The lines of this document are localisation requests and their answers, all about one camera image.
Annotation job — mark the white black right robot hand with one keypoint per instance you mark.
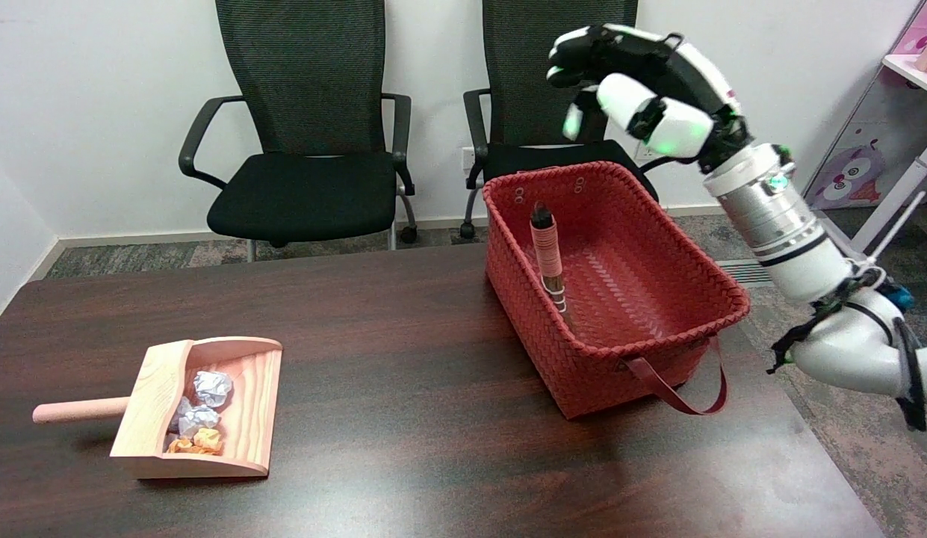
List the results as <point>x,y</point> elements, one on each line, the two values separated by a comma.
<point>650,90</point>

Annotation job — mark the small straw hand broom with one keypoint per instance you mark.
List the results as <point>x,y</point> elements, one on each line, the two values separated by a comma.
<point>547,254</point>

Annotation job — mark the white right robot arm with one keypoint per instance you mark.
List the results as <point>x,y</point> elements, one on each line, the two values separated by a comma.
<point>814,261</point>

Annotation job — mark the red woven basket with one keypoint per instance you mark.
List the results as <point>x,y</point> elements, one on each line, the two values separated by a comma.
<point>620,299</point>

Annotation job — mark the black mesh office chair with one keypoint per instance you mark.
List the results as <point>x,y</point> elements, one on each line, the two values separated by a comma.
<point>306,149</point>
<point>530,75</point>

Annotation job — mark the metal floor vent grille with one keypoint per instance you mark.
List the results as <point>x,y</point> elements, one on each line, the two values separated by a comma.
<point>747,273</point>

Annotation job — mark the white pink children's desk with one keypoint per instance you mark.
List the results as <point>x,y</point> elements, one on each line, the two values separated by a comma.
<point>881,149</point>

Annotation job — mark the white crumpled paper ball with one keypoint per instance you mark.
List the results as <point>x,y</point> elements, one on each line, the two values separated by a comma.
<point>196,420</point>
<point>213,388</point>

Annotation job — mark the wooden dustpan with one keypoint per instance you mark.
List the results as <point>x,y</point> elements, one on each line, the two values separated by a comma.
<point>202,407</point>

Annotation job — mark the yellow crumpled paper ball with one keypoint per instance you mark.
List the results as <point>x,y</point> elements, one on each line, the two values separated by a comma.
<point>198,442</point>

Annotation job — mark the white wall power outlet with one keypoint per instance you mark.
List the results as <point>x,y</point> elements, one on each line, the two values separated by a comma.
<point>468,158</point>
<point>644,152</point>

